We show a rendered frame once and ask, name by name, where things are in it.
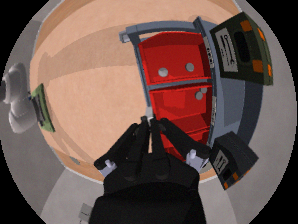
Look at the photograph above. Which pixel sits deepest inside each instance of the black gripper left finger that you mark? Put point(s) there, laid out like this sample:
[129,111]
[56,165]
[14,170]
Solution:
[125,148]

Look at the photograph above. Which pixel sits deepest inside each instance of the red bin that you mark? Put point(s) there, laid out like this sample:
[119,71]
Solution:
[181,107]
[201,137]
[173,50]

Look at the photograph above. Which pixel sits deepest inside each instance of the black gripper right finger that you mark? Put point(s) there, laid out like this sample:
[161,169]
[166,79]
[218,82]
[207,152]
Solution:
[195,153]

